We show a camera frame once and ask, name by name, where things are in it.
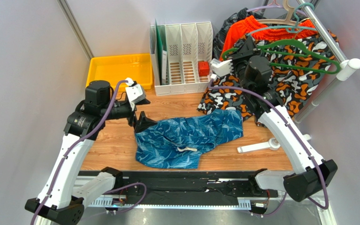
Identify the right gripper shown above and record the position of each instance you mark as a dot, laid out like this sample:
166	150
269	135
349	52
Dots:
238	54

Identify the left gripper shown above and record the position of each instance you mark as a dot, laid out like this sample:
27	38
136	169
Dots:
143	123

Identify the blue leaf-print shorts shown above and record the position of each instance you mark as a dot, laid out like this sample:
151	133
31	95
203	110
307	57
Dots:
178	143

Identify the green hanger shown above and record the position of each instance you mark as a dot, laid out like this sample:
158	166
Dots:
305	53

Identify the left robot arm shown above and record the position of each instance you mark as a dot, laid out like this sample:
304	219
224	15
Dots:
59	201

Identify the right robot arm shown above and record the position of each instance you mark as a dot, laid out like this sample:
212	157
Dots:
311	173

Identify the orange shorts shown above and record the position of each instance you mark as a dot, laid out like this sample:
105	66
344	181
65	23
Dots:
247	25

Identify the teal hanger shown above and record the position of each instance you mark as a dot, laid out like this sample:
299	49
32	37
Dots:
291	23

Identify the camouflage shorts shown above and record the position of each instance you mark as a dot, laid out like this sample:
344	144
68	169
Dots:
294	86

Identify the purple hanger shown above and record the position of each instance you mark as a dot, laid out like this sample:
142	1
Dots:
273	9

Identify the black garment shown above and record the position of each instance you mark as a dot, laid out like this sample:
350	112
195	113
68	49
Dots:
219	38

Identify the red cube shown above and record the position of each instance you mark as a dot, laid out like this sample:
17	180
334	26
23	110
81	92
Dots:
203	68

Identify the yellow plastic bin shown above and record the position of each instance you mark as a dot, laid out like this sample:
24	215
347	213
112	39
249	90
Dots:
138	67

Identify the white file organizer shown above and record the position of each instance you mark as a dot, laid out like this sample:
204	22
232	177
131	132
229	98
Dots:
187	43

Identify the green folder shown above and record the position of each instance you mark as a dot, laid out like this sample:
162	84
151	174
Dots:
162	53

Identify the silver clothes rack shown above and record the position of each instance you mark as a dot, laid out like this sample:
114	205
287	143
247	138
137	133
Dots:
348	67

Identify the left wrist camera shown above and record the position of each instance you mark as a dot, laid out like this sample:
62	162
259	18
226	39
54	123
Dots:
135	93

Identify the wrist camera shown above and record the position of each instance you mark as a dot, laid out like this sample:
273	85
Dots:
135	93
220	68

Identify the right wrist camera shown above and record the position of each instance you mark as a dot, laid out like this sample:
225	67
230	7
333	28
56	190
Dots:
220	68

